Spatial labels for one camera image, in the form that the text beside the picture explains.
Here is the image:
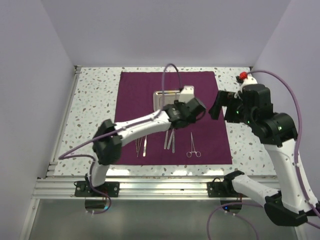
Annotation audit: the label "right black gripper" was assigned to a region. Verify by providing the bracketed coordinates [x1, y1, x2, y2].
[208, 88, 254, 125]

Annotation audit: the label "purple surgical cloth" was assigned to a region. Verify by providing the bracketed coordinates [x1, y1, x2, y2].
[115, 71, 232, 166]

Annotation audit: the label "steel forceps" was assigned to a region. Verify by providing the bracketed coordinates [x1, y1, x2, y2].
[186, 132, 202, 158]

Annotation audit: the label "wide steel tweezers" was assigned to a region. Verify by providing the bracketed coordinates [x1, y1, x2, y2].
[142, 135, 148, 157]

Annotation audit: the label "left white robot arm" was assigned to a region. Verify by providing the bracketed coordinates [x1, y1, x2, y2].
[86, 97, 206, 197]

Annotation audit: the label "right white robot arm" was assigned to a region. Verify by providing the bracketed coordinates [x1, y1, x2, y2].
[209, 84, 320, 227]

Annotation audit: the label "steel instrument tray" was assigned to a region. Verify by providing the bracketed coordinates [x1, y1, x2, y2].
[153, 90, 180, 112]

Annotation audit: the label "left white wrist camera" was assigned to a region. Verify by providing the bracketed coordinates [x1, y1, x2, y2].
[178, 85, 195, 104]

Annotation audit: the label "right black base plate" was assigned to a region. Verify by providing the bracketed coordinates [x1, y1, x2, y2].
[206, 177, 246, 198]

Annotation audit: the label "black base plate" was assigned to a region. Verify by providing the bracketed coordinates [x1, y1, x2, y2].
[73, 181, 120, 198]
[206, 177, 246, 198]

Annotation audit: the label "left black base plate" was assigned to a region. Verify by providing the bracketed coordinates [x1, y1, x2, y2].
[73, 181, 120, 198]

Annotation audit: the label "aluminium mounting rail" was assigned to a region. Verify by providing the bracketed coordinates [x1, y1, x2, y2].
[32, 176, 296, 201]

